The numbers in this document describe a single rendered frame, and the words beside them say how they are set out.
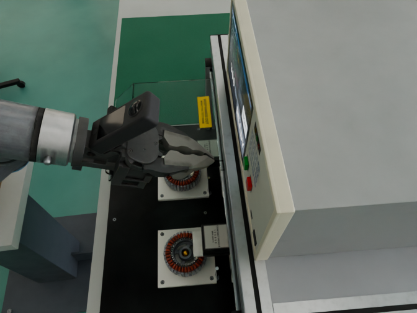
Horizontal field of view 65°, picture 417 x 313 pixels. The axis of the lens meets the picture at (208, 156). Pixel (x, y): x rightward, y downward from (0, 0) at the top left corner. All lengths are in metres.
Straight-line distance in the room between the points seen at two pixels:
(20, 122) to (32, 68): 2.27
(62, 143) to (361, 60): 0.45
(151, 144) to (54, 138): 0.13
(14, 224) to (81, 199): 0.87
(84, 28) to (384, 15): 2.51
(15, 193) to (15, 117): 0.71
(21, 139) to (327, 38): 0.47
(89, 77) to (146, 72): 1.20
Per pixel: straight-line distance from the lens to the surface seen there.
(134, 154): 0.47
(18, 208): 1.15
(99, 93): 2.38
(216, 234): 0.78
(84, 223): 1.87
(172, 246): 0.89
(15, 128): 0.47
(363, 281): 0.61
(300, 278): 0.58
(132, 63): 1.39
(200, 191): 0.98
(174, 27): 1.53
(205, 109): 0.78
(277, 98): 0.48
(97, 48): 2.72
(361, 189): 0.43
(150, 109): 0.42
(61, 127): 0.47
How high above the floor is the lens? 1.66
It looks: 58 degrees down
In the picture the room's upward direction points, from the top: straight up
